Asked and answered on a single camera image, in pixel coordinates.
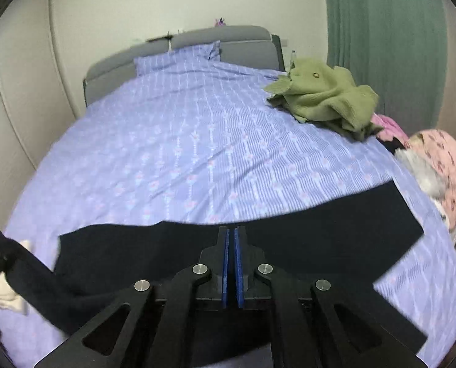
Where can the purple floral pillow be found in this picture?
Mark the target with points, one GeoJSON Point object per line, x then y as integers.
{"type": "Point", "coordinates": [145, 65]}

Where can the small pink toy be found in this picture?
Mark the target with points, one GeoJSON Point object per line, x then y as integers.
{"type": "Point", "coordinates": [220, 22]}

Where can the olive green knit garment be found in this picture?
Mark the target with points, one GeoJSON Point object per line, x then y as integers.
{"type": "Point", "coordinates": [314, 92]}

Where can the grey upholstered headboard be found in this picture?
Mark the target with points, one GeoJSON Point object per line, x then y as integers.
{"type": "Point", "coordinates": [248, 46]}

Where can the green curtain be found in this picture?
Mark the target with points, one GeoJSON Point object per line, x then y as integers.
{"type": "Point", "coordinates": [399, 48]}

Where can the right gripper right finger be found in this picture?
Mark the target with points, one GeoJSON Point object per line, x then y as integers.
{"type": "Point", "coordinates": [317, 321]}

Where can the white fluffy cloth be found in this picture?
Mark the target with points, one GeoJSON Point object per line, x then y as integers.
{"type": "Point", "coordinates": [429, 181]}

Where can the purple floral bed sheet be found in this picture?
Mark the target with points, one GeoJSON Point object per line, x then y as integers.
{"type": "Point", "coordinates": [197, 142]}

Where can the bright pink garment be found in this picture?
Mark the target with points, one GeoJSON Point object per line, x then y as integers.
{"type": "Point", "coordinates": [390, 130]}

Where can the cream folded cloth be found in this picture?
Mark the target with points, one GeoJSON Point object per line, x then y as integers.
{"type": "Point", "coordinates": [10, 299]}

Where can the black pants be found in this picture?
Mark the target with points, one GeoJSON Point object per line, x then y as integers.
{"type": "Point", "coordinates": [360, 236]}

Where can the pink printed quilt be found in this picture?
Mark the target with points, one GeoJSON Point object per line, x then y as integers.
{"type": "Point", "coordinates": [438, 148]}

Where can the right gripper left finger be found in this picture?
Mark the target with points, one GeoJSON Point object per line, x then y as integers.
{"type": "Point", "coordinates": [146, 325]}

